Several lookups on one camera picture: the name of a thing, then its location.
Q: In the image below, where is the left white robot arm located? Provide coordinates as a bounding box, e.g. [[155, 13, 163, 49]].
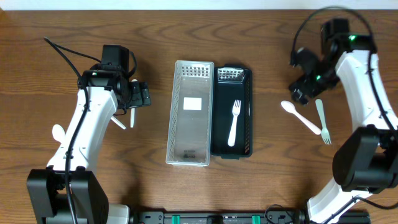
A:
[[27, 86, 130, 223]]

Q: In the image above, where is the white plastic fork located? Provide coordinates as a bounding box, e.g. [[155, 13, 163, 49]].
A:
[[228, 100, 241, 147]]

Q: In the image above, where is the pale green plastic fork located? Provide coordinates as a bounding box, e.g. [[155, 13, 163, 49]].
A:
[[315, 99, 331, 145]]

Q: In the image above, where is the clear plastic basket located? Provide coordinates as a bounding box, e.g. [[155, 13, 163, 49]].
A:
[[165, 60, 214, 167]]

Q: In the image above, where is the white spoon crossing handle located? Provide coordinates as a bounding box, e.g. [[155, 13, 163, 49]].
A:
[[111, 116, 126, 129]]

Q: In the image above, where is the translucent white spoon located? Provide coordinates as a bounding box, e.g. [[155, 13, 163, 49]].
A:
[[130, 79, 138, 128]]

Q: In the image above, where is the black plastic basket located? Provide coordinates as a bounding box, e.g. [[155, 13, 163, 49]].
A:
[[211, 64, 253, 159]]

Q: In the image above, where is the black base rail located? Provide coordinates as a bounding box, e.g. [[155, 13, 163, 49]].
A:
[[130, 203, 371, 224]]

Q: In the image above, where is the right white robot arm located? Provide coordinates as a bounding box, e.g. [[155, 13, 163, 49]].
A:
[[289, 49, 397, 223]]

